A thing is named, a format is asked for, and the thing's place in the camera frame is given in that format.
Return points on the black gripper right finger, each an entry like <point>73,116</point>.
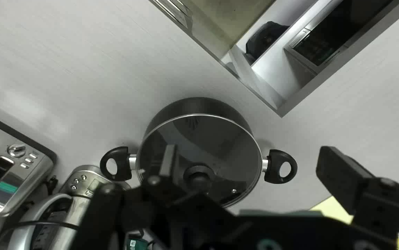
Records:
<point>356,185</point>

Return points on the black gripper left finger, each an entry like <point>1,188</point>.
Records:
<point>103,217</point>

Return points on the round glass lid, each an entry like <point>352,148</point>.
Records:
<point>217,148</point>

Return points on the black cooking pot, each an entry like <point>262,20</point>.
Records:
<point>194,108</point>

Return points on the pale yellow cloth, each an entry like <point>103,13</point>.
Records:
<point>331,209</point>

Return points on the silver toaster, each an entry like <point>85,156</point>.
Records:
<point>19,171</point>

